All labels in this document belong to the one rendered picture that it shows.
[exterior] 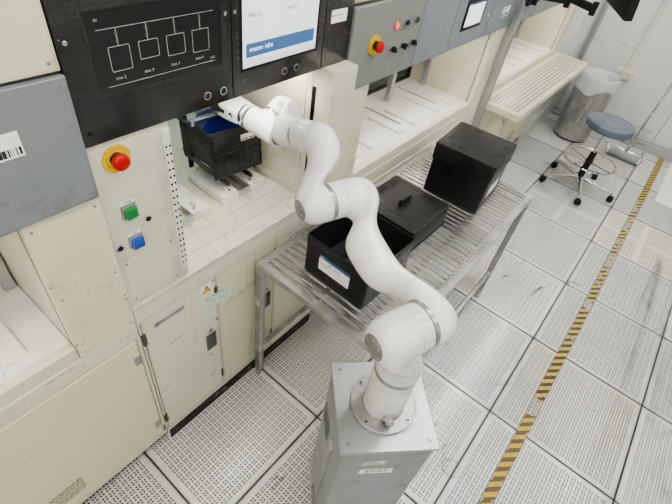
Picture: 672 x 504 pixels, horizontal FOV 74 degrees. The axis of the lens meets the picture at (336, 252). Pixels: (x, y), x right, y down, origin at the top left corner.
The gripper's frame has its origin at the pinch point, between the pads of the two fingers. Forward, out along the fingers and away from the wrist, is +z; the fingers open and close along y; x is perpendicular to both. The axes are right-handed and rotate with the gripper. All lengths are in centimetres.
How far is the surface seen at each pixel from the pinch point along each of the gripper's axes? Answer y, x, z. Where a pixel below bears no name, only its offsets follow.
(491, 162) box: 84, -20, -73
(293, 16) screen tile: 1.0, 35.8, -33.3
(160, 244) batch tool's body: -47, -17, -35
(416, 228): 40, -35, -70
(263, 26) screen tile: -9.9, 34.9, -33.9
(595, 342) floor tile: 142, -120, -154
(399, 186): 57, -35, -48
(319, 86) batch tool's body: 16.2, 12.7, -31.8
